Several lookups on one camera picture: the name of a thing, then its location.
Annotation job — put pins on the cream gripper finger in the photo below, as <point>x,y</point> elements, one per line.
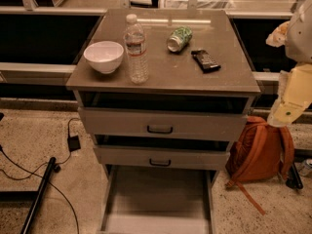
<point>278,37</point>

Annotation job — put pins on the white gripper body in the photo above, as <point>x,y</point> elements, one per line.
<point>301,38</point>

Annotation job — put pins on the clear plastic water bottle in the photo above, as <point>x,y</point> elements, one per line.
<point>135,45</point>

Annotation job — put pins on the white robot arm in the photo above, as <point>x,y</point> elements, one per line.
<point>298,45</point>

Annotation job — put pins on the middle grey drawer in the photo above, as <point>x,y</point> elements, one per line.
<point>163,158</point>

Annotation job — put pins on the grey drawer cabinet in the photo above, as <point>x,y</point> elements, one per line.
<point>176,83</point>

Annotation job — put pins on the bottom grey open drawer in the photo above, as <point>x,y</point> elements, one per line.
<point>142,200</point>

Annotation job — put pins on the top grey drawer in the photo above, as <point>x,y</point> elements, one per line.
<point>181,125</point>

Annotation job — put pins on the orange backpack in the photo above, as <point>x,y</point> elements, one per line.
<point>261,152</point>

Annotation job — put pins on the black snack bar packet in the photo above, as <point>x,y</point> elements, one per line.
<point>205,61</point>

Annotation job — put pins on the green soda can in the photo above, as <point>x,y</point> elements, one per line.
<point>179,38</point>

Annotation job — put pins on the white ceramic bowl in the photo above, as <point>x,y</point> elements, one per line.
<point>104,56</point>

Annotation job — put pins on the black power adapter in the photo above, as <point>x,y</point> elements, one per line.
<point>73,143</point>

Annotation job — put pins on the black metal pole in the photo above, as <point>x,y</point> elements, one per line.
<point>39,193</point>

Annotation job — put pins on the metal railing frame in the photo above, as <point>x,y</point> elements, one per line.
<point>48,19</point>

